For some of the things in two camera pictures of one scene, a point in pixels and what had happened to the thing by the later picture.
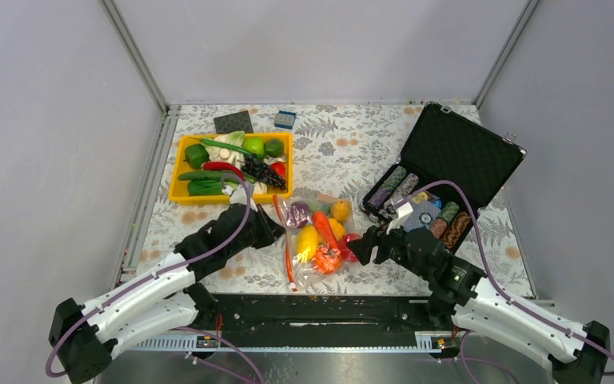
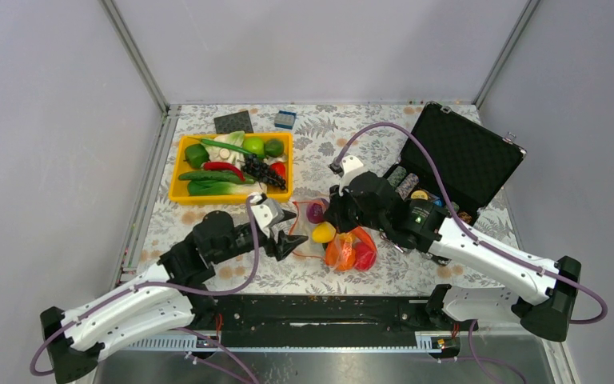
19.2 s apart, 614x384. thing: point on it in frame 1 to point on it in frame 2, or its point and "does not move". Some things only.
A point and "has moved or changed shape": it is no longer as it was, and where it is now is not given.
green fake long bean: x=232 y=147 does not move
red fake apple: x=344 y=250 has moved or changed shape
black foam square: x=233 y=122 does not move
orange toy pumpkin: x=326 y=260 to x=340 y=253
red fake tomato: x=279 y=169 does not move
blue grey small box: x=285 y=119 does not move
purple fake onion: x=299 y=214 to x=315 y=211
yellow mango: x=307 y=243 to x=323 y=232
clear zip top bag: x=317 y=229 has moved or changed shape
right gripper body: x=393 y=246 to x=348 y=214
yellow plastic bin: x=178 y=196 does not move
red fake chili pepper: x=222 y=166 does not move
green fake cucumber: x=203 y=175 does not move
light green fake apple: x=254 y=145 does not move
